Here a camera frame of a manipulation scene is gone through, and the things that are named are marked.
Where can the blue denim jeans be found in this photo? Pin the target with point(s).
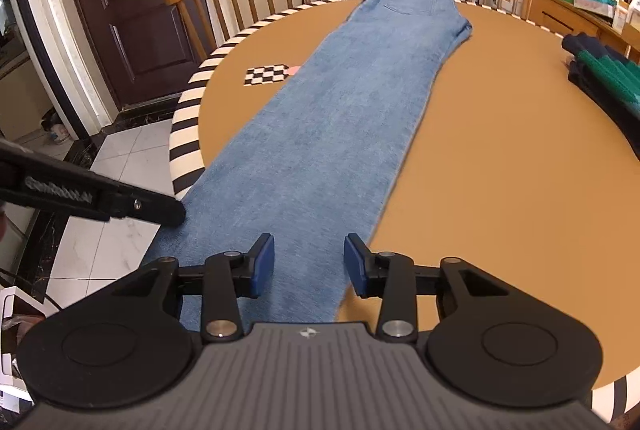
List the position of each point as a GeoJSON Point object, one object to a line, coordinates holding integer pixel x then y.
{"type": "Point", "coordinates": [340, 110]}

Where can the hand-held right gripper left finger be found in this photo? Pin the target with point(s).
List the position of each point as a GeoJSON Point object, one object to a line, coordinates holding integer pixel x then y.
{"type": "Point", "coordinates": [262, 265]}

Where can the dark brown door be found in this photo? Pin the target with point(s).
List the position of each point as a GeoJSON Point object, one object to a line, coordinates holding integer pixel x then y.
{"type": "Point", "coordinates": [130, 10]}

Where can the pink round sticker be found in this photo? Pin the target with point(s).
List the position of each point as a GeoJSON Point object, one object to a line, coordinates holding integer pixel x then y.
{"type": "Point", "coordinates": [293, 70]}

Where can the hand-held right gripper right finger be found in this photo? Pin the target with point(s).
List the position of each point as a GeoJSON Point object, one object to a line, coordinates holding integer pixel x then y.
{"type": "Point", "coordinates": [355, 265]}

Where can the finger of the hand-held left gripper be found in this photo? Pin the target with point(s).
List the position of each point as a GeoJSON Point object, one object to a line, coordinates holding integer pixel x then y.
{"type": "Point", "coordinates": [160, 210]}

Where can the checkerboard marker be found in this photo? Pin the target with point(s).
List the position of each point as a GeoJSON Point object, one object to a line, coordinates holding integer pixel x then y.
{"type": "Point", "coordinates": [265, 75]}

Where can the navy green striped sweater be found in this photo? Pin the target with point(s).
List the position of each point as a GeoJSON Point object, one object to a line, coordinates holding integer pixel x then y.
{"type": "Point", "coordinates": [600, 70]}

